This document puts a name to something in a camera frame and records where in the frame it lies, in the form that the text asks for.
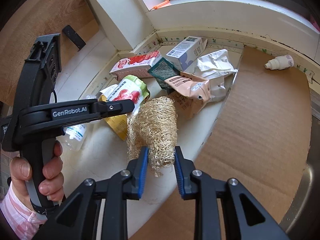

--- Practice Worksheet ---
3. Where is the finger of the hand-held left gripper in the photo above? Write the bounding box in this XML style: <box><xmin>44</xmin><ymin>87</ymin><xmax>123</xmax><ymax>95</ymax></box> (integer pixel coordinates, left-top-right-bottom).
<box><xmin>97</xmin><ymin>99</ymin><xmax>136</xmax><ymax>119</ymax></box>

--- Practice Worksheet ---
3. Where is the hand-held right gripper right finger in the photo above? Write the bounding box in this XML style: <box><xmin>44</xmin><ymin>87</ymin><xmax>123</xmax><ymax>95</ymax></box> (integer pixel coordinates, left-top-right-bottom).
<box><xmin>174</xmin><ymin>146</ymin><xmax>292</xmax><ymax>240</ymax></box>

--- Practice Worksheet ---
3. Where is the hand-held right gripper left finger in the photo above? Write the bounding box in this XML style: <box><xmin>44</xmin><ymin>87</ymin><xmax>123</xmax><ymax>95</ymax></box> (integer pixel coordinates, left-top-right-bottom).
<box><xmin>37</xmin><ymin>146</ymin><xmax>149</xmax><ymax>240</ymax></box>

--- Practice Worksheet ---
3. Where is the yellow carton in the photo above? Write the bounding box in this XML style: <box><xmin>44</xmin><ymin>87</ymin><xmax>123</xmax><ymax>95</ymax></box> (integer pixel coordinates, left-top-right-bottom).
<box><xmin>103</xmin><ymin>114</ymin><xmax>129</xmax><ymax>141</ymax></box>

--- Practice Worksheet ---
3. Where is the beige loofah sponge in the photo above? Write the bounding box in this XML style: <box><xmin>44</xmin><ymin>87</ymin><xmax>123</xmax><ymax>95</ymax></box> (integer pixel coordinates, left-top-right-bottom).
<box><xmin>126</xmin><ymin>96</ymin><xmax>178</xmax><ymax>178</ymax></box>

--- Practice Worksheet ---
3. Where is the white paper bag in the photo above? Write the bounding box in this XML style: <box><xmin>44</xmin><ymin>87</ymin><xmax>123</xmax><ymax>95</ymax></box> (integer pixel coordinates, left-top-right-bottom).
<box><xmin>196</xmin><ymin>49</ymin><xmax>238</xmax><ymax>102</ymax></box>

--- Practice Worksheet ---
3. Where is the small white plastic bottle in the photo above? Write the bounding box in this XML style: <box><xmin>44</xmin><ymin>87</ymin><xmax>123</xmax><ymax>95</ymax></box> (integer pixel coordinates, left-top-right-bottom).
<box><xmin>265</xmin><ymin>54</ymin><xmax>294</xmax><ymax>70</ymax></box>

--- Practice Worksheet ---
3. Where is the person's left forearm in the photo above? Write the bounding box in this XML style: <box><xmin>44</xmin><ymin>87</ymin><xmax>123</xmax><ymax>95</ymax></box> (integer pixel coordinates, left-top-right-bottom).
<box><xmin>0</xmin><ymin>181</ymin><xmax>48</xmax><ymax>240</ymax></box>

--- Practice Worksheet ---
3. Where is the person's left hand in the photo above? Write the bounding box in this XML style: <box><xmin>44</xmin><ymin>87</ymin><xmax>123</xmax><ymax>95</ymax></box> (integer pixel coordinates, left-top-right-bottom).
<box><xmin>9</xmin><ymin>141</ymin><xmax>65</xmax><ymax>207</ymax></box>

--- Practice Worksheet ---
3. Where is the green pouch with red fruit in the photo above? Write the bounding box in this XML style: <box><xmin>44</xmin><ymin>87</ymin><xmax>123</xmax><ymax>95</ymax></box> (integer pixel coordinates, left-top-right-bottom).
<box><xmin>99</xmin><ymin>75</ymin><xmax>150</xmax><ymax>117</ymax></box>

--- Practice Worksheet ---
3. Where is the clear plastic bottle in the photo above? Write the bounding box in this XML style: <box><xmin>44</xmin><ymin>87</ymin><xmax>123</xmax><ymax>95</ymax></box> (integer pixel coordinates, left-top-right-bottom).
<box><xmin>59</xmin><ymin>124</ymin><xmax>87</xmax><ymax>152</ymax></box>

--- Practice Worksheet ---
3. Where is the pink strawberry carton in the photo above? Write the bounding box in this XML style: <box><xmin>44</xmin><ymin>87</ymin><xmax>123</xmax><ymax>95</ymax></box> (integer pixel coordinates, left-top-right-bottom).
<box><xmin>109</xmin><ymin>50</ymin><xmax>163</xmax><ymax>81</ymax></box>

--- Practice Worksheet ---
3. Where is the teal foil packet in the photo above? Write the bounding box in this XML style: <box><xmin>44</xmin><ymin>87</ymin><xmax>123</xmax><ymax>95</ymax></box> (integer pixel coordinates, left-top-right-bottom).
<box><xmin>147</xmin><ymin>57</ymin><xmax>181</xmax><ymax>89</ymax></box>

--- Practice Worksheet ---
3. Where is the brown paper bag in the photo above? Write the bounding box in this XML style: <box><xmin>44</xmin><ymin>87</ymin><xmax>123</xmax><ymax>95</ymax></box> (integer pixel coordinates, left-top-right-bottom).
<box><xmin>172</xmin><ymin>91</ymin><xmax>208</xmax><ymax>120</ymax></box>

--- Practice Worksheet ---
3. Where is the pink crumpled pouch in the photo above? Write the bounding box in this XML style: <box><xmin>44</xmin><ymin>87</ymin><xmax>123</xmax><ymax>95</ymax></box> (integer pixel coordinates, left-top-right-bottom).
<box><xmin>164</xmin><ymin>71</ymin><xmax>211</xmax><ymax>102</ymax></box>

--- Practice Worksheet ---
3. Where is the brown cardboard sheet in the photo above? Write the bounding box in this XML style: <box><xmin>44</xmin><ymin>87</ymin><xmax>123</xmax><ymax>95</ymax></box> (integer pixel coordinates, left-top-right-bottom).
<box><xmin>130</xmin><ymin>45</ymin><xmax>313</xmax><ymax>240</ymax></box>

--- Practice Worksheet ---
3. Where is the white and blue carton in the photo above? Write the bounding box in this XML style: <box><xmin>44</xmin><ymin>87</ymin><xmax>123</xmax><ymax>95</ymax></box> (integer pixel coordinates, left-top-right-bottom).
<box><xmin>166</xmin><ymin>36</ymin><xmax>207</xmax><ymax>72</ymax></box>

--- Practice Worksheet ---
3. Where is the black metal bracket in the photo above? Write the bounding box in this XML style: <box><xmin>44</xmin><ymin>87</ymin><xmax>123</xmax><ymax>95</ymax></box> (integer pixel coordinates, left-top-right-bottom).
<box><xmin>62</xmin><ymin>25</ymin><xmax>87</xmax><ymax>52</ymax></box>

